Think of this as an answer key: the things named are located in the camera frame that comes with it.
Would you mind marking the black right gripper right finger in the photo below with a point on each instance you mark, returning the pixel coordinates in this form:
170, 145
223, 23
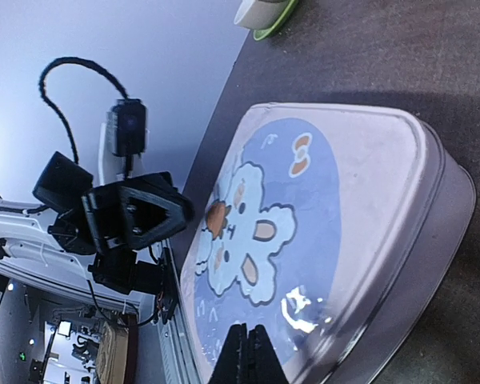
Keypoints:
263, 366

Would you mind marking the white divided tin box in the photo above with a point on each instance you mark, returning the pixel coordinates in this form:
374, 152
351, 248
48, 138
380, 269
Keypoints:
402, 279

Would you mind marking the metal front rail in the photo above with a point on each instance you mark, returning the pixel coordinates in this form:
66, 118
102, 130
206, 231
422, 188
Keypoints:
174, 335

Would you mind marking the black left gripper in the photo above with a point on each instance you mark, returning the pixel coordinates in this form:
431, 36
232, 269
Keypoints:
112, 222

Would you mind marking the white bowl green rim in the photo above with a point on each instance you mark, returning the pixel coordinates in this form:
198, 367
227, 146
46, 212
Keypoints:
258, 15

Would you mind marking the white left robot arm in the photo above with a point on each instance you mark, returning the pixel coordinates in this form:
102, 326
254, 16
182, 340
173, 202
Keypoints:
29, 254

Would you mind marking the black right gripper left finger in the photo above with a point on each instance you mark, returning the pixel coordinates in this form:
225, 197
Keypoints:
231, 366

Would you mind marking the bunny print tin lid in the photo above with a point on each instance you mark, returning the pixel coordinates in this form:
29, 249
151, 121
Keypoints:
312, 215

